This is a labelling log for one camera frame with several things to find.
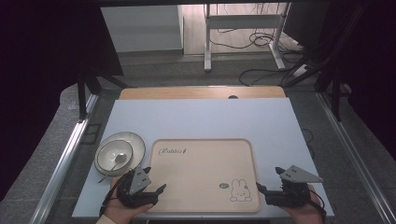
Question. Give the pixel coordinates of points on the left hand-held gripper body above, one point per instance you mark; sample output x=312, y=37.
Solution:
x=138, y=182

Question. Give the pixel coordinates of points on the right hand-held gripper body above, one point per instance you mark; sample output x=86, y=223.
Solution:
x=289, y=196

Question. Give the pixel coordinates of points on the person's right hand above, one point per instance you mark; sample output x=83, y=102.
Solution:
x=306, y=215

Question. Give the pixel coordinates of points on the person's left hand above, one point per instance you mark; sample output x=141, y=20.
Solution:
x=120, y=212

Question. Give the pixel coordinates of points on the white bowl with spoon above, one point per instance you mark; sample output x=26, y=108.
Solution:
x=138, y=146

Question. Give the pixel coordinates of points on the metal spoon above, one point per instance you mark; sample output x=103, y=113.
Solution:
x=120, y=158

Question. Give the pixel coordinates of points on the white ceramic bowl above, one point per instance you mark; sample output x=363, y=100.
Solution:
x=107, y=155

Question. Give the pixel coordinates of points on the beige tray with rabbit print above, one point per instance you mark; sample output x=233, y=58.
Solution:
x=199, y=174

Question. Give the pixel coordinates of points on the white table board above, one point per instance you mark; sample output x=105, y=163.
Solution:
x=199, y=118

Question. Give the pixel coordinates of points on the wooden desk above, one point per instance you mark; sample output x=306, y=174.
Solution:
x=186, y=92

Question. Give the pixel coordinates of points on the black metal stand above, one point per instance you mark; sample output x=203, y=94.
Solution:
x=81, y=96
x=335, y=93

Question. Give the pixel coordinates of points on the white power strip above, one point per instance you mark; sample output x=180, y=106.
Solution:
x=300, y=70

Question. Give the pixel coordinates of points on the white cabinet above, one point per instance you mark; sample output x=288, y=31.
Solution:
x=143, y=28

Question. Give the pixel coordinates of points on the dark curtain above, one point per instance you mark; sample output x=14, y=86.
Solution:
x=37, y=62
x=376, y=62

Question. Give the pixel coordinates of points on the aluminium rail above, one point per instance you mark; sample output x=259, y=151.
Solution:
x=351, y=149
x=67, y=149

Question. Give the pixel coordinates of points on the white metal desk frame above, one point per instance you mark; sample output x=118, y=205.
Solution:
x=243, y=21

